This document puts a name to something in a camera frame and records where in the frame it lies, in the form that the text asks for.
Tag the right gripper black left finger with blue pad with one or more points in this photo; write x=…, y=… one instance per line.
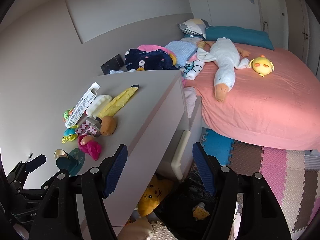
x=97, y=184

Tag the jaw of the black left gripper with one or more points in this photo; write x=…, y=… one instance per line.
x=36, y=160

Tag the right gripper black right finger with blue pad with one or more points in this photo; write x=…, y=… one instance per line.
x=222, y=184

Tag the white printed carton box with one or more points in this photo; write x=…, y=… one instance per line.
x=82, y=105

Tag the yellow snack bag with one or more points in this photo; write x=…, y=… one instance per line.
x=118, y=102

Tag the black trash bag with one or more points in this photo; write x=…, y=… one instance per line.
x=176, y=209

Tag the pink hooded doll figure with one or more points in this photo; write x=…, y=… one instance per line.
x=89, y=145

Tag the green frog orange toy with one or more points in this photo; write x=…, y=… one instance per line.
x=67, y=114

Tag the yellow bear plush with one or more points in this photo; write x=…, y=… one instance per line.
x=157, y=189

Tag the grey 3M corner guard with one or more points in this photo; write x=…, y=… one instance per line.
x=89, y=126

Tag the brown plush potato toy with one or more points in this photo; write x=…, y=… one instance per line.
x=108, y=125

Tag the colourful foam floor mat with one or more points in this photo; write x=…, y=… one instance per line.
x=293, y=176

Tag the pink bed sheet mattress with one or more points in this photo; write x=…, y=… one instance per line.
x=279, y=110

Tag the white cartoon print cloth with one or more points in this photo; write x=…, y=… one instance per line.
x=193, y=69

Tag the yellow chick plush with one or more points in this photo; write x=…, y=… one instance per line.
x=262, y=65

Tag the white goose plush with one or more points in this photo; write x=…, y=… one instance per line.
x=228, y=57

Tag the light blue knitted blanket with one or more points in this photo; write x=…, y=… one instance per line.
x=182, y=50

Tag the navy rabbit print blanket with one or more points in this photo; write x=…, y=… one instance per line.
x=148, y=60

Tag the pink fleece blanket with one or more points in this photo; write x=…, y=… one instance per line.
x=152, y=47

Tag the teal pillow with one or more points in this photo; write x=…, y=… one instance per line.
x=240, y=35

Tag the patchwork grey yellow pillow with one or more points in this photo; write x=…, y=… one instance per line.
x=194, y=26

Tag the white wardrobe door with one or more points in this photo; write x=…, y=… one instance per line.
x=285, y=21

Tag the black wall switch panel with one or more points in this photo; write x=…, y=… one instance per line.
x=116, y=63

